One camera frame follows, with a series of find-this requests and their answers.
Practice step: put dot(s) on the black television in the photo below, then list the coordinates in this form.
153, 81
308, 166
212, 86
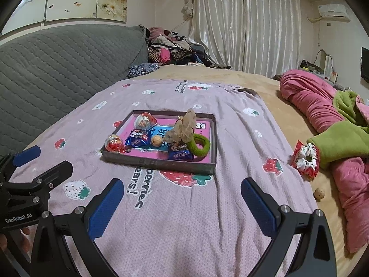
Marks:
365, 63

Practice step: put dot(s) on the dark shallow cardboard box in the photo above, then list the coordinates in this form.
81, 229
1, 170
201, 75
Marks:
173, 166

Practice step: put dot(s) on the dark bag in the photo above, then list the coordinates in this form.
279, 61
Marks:
310, 66

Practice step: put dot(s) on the small blue cookie packet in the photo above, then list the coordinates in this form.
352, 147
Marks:
137, 138

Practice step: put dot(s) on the large blue cookie packet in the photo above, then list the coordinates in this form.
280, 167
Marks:
180, 151

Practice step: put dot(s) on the pink quilt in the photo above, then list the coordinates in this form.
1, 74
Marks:
308, 98

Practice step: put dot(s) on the hanging plush toy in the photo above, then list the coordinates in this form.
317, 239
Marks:
187, 8

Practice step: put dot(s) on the tan bedsheet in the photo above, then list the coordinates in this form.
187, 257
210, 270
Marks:
259, 83

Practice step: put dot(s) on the white curtain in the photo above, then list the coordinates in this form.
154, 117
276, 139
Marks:
245, 20

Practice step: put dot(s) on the pile of clothes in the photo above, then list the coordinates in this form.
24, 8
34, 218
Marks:
167, 52

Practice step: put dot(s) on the green scrunchie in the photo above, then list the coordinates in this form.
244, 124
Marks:
201, 148

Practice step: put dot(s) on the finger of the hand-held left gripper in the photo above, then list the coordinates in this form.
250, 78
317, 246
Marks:
57, 173
27, 154

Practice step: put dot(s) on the green fleece blanket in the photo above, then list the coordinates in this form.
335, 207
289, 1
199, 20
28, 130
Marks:
337, 141

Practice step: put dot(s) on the grey quilted headboard cover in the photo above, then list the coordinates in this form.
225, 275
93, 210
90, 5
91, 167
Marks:
57, 72

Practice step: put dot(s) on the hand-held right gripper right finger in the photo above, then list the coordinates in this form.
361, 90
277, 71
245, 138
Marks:
259, 210

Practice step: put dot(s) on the small beige ball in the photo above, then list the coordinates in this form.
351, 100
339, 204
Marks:
319, 194
157, 140

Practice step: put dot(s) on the blue floral cloth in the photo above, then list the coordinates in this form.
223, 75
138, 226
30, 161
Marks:
142, 69

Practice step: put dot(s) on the person's left hand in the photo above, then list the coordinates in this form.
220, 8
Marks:
25, 231

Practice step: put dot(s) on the beige scrunchie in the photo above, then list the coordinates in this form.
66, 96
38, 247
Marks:
181, 129

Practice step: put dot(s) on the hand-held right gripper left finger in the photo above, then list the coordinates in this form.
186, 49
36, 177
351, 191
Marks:
105, 210

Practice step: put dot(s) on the white and red toy egg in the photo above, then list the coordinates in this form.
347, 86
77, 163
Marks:
144, 121

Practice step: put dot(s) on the red floral scrunchie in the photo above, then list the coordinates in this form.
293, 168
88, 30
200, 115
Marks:
299, 158

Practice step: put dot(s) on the white air conditioner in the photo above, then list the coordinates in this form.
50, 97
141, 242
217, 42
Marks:
331, 11

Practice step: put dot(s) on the pink strawberry print blanket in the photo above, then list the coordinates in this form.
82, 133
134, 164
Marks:
187, 222

